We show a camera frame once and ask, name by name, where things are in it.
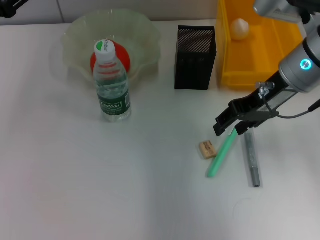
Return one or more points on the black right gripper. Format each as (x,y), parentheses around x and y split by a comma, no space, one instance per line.
(270,100)

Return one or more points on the black mesh pen holder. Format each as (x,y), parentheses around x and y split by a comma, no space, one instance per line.
(195,57)

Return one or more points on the orange fruit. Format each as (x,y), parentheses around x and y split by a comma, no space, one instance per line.
(123,57)

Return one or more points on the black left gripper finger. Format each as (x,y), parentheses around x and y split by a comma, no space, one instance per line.
(7,11)

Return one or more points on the beige eraser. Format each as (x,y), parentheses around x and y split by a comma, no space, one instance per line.
(207,150)

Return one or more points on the yellow plastic bin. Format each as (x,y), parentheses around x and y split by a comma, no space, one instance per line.
(250,62)

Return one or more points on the translucent green fruit plate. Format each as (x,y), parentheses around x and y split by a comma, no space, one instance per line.
(140,32)

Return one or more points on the black wall seam strip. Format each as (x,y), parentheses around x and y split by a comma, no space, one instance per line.
(60,12)

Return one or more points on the clear green-label water bottle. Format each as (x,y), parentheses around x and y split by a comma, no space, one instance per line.
(112,95)

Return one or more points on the green pen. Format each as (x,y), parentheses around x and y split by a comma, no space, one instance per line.
(220,157)

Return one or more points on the gray marker pen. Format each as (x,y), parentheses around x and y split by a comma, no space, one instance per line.
(253,170)

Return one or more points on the white paper ball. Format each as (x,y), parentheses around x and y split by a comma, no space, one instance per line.
(239,29)

